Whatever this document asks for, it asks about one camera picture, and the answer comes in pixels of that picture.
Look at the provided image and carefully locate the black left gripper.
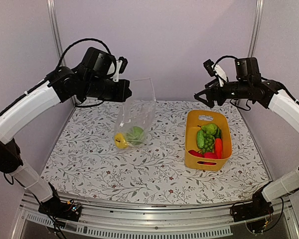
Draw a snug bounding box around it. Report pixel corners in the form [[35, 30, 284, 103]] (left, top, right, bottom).
[[83, 76, 132, 102]]

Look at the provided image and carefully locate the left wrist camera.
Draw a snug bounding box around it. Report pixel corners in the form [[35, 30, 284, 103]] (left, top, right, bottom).
[[117, 56, 128, 74]]

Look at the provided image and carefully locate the orange toy carrot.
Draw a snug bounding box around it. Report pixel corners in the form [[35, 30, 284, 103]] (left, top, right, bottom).
[[214, 138, 223, 159]]

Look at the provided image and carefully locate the green toy cucumber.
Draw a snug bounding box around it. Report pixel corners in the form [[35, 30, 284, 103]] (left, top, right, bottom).
[[196, 130, 205, 149]]

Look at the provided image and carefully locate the green toy grape bunch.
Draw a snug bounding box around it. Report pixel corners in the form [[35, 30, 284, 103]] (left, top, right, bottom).
[[201, 134, 215, 153]]

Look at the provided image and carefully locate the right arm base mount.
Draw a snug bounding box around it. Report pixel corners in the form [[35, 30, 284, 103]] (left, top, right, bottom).
[[230, 189, 274, 234]]

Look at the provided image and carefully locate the floral patterned table mat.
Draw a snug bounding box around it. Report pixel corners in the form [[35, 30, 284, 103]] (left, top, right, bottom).
[[41, 101, 270, 205]]

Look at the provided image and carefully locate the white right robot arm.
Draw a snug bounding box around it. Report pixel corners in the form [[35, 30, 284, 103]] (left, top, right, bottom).
[[194, 55, 299, 217]]

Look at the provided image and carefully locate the left aluminium corner post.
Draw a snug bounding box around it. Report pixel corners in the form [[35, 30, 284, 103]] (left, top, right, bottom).
[[46, 0, 63, 59]]

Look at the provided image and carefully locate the clear zip top bag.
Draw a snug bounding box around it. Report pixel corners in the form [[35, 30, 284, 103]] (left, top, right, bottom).
[[114, 78, 156, 148]]

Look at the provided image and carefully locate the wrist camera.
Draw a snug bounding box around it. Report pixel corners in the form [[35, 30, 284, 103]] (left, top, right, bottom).
[[203, 59, 215, 77], [117, 56, 128, 74]]

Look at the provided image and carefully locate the yellow toy lemon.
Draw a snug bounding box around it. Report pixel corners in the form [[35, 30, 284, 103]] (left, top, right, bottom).
[[114, 133, 129, 149]]

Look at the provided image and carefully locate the aluminium corner post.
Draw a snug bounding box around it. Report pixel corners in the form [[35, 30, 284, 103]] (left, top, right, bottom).
[[247, 0, 264, 57], [46, 0, 63, 59]]

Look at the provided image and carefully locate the green toy leafy vegetable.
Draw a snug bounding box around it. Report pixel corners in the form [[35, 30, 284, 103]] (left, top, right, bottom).
[[201, 123, 222, 138]]

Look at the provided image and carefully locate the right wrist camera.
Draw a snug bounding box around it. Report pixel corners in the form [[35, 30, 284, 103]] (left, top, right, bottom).
[[203, 59, 215, 77]]

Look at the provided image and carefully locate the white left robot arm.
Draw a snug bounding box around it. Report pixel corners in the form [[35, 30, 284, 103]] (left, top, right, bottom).
[[0, 47, 132, 216]]

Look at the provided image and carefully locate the green toy apple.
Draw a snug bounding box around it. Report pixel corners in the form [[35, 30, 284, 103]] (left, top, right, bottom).
[[126, 126, 145, 146]]

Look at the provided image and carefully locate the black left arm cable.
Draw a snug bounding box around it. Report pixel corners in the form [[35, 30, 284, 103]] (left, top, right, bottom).
[[57, 38, 113, 68]]

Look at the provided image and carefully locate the right aluminium corner post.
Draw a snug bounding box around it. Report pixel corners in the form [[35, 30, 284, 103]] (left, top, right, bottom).
[[247, 0, 264, 57]]

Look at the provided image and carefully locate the red toy bell pepper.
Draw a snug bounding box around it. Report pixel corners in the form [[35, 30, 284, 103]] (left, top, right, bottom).
[[203, 152, 218, 159]]

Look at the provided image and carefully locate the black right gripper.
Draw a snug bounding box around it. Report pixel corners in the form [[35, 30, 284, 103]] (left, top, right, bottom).
[[194, 77, 251, 108]]

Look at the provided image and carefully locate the yellow plastic basket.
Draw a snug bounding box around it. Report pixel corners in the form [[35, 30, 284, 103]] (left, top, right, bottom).
[[184, 110, 232, 171]]

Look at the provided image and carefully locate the aluminium front rail base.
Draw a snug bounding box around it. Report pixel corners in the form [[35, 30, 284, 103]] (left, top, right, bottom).
[[11, 192, 299, 239]]

